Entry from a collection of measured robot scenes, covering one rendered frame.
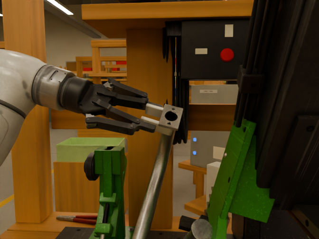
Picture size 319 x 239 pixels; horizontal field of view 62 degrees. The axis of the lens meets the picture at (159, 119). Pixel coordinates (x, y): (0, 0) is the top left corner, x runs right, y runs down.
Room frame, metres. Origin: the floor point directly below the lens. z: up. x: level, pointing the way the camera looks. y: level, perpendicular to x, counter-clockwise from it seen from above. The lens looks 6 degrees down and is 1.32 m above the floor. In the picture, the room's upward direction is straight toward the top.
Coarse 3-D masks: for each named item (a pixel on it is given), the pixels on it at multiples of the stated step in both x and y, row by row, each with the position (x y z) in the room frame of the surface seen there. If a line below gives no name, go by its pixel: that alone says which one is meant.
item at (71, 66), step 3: (66, 63) 10.75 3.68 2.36; (69, 63) 10.74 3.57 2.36; (72, 63) 10.74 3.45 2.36; (75, 63) 10.73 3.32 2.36; (84, 63) 10.70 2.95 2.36; (87, 63) 10.69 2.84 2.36; (90, 63) 10.68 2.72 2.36; (102, 63) 10.65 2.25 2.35; (66, 66) 10.75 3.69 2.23; (69, 66) 10.74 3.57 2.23; (72, 66) 10.74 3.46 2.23; (75, 66) 10.73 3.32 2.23; (84, 66) 10.70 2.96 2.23; (87, 66) 10.69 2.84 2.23; (90, 66) 10.68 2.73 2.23; (69, 69) 10.74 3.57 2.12; (72, 69) 10.74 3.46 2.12; (75, 69) 10.73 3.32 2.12; (75, 75) 10.73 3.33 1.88; (84, 75) 10.70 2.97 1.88; (87, 75) 10.69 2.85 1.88
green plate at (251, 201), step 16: (240, 128) 0.46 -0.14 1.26; (240, 144) 0.43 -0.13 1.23; (224, 160) 0.51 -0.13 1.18; (240, 160) 0.42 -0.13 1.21; (224, 176) 0.47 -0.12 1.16; (240, 176) 0.43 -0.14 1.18; (224, 192) 0.44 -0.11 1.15; (240, 192) 0.43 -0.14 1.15; (256, 192) 0.43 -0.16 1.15; (208, 208) 0.52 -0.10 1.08; (224, 208) 0.42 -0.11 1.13; (240, 208) 0.43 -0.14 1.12; (256, 208) 0.43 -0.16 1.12
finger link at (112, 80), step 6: (108, 78) 0.60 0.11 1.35; (114, 84) 0.59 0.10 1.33; (120, 84) 0.59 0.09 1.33; (114, 90) 0.60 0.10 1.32; (120, 90) 0.60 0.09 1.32; (126, 90) 0.59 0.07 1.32; (132, 90) 0.59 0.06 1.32; (138, 90) 0.59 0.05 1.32; (132, 96) 0.59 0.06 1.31; (138, 96) 0.60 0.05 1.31; (144, 96) 0.58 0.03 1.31
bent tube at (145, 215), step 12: (168, 108) 0.55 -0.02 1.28; (180, 108) 0.55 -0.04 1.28; (168, 120) 0.53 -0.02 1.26; (168, 144) 0.59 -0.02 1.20; (156, 156) 0.61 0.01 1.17; (168, 156) 0.60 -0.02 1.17; (156, 168) 0.59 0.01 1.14; (156, 180) 0.57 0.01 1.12; (156, 192) 0.56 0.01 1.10; (144, 204) 0.53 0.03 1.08; (156, 204) 0.54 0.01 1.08; (144, 216) 0.51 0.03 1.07; (144, 228) 0.50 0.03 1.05
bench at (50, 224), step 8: (48, 216) 0.89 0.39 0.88; (56, 216) 0.89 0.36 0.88; (128, 216) 0.89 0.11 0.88; (176, 216) 0.89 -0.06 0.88; (16, 224) 0.84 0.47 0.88; (24, 224) 0.84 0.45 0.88; (32, 224) 0.84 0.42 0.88; (40, 224) 0.84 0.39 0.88; (48, 224) 0.84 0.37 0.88; (56, 224) 0.84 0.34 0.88; (64, 224) 0.84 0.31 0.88; (72, 224) 0.84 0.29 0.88; (80, 224) 0.84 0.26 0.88; (88, 224) 0.84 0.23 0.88; (128, 224) 0.84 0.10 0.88; (176, 224) 0.84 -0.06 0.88; (8, 232) 0.79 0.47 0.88; (16, 232) 0.79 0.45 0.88; (24, 232) 0.79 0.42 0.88; (32, 232) 0.79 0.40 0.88; (40, 232) 0.79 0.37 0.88; (48, 232) 0.79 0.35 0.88; (56, 232) 0.79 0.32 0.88; (232, 232) 0.79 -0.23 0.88
